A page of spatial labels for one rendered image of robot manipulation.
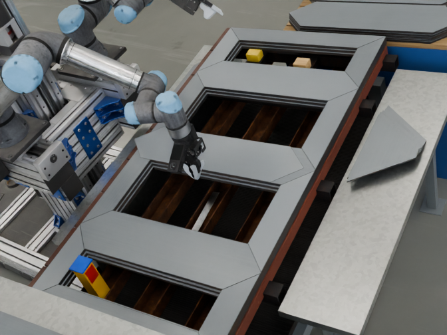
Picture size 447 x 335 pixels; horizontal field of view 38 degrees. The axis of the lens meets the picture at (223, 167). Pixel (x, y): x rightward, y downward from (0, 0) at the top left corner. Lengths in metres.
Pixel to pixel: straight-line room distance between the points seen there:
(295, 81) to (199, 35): 2.22
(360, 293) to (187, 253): 0.56
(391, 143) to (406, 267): 0.79
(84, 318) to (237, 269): 0.49
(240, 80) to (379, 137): 0.67
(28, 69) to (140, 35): 3.00
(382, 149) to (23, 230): 1.98
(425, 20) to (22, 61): 1.62
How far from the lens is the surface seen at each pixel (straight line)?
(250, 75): 2.73
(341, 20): 2.93
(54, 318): 1.90
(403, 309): 2.87
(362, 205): 2.23
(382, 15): 2.91
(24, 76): 2.11
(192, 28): 4.88
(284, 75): 2.68
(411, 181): 2.29
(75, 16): 2.73
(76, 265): 2.22
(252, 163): 2.32
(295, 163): 2.27
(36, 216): 3.57
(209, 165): 2.37
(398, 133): 2.40
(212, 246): 2.11
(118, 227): 2.31
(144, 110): 2.09
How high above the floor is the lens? 2.42
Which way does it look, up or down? 42 degrees down
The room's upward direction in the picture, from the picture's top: 21 degrees counter-clockwise
